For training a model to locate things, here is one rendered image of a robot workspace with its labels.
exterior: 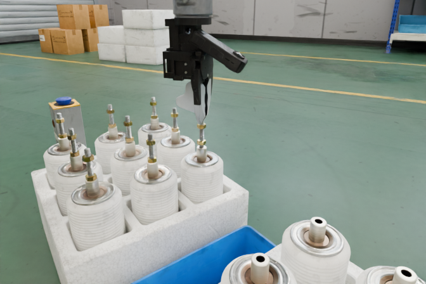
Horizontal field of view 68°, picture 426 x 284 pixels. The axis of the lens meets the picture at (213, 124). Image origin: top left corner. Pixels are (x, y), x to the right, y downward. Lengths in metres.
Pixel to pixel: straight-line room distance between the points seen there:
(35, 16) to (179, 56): 6.04
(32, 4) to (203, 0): 6.05
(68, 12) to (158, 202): 4.07
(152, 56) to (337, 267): 3.07
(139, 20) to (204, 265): 2.97
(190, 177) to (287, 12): 5.21
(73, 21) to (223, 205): 4.02
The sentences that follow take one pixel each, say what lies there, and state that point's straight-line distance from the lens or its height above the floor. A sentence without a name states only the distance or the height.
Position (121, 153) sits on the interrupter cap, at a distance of 0.75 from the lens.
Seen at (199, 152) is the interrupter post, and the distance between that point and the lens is 0.69.
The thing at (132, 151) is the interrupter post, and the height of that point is 0.26.
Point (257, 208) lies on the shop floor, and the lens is 0.99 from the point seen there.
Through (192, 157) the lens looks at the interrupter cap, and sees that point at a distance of 0.71.
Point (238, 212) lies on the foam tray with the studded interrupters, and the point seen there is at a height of 0.14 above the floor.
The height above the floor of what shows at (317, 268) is 0.24.
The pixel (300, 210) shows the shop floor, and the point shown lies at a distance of 1.01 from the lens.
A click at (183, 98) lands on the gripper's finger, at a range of 0.64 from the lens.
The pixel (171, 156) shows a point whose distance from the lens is 0.76.
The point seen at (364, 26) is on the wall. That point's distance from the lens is 5.56.
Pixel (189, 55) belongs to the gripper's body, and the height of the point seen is 0.48.
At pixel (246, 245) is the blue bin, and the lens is 0.75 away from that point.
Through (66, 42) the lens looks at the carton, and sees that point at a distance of 4.44.
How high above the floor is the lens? 0.57
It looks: 20 degrees down
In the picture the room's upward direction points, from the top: straight up
